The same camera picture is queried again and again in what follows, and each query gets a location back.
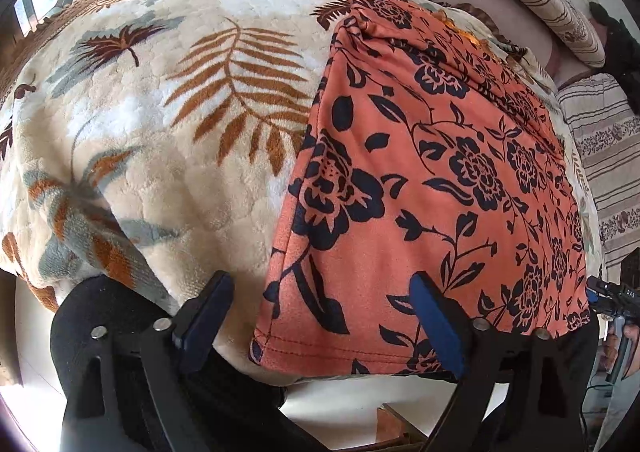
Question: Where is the orange black floral garment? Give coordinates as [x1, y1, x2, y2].
[248, 0, 592, 380]

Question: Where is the brown wooden object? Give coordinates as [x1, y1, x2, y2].
[377, 404, 427, 452]

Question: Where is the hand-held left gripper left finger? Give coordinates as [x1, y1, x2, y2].
[62, 271, 236, 452]

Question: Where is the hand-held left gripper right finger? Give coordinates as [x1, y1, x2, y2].
[409, 272, 597, 452]

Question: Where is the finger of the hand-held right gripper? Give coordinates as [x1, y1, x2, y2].
[586, 276, 614, 305]

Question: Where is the striped floral bed sheet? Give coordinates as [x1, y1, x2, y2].
[555, 73, 640, 275]

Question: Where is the cream leaf-print fleece blanket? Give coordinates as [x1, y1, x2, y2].
[0, 0, 606, 388]

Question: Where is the dark cloth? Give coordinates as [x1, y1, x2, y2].
[588, 2, 640, 115]

